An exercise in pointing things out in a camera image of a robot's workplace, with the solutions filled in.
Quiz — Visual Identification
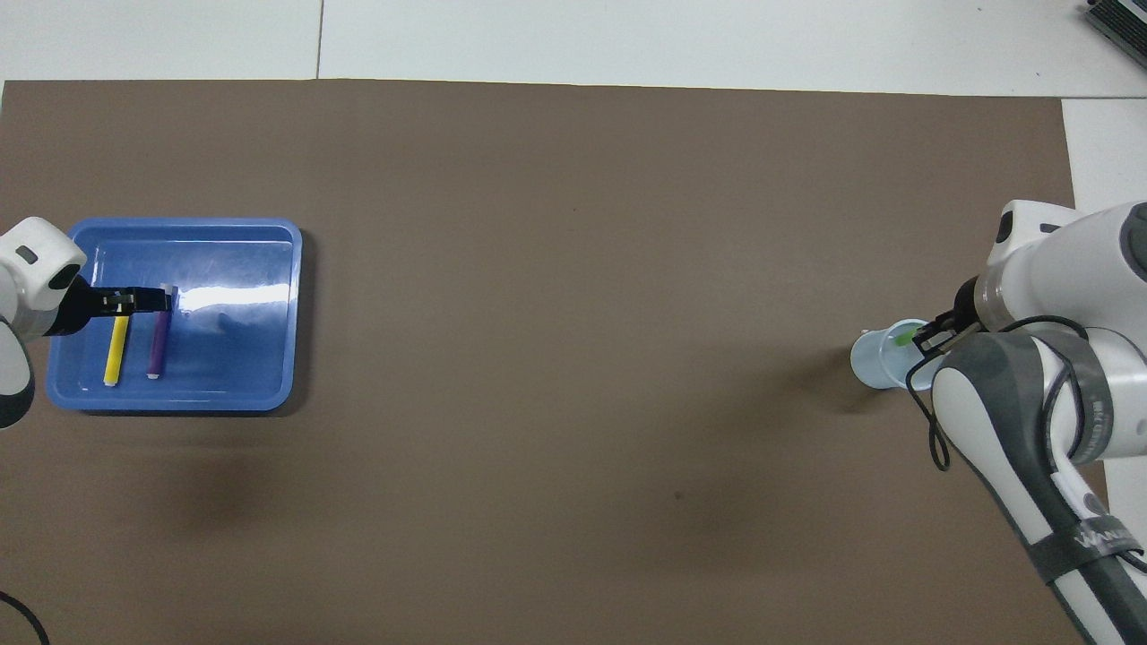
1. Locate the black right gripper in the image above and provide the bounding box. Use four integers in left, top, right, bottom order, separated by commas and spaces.
910, 276, 985, 356

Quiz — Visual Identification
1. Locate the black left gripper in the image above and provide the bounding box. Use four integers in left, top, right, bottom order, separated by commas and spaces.
47, 274, 177, 340

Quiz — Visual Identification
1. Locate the purple marker pen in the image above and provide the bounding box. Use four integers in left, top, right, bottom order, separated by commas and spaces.
147, 283, 179, 380

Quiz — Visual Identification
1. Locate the yellow marker pen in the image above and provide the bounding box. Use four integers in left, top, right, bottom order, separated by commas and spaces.
104, 314, 132, 388

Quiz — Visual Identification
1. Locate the translucent plastic cup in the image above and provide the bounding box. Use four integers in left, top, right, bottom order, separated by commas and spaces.
849, 319, 944, 392

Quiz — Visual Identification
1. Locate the blue plastic tray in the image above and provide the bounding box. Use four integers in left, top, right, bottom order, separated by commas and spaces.
46, 218, 304, 412

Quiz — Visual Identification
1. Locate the grey ribbed device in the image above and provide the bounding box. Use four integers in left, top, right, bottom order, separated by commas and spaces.
1079, 0, 1147, 57

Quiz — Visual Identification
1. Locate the brown table mat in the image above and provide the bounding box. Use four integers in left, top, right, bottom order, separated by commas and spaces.
0, 79, 1128, 645

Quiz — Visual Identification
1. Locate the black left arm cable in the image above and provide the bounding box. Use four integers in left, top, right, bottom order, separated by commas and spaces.
0, 589, 52, 645

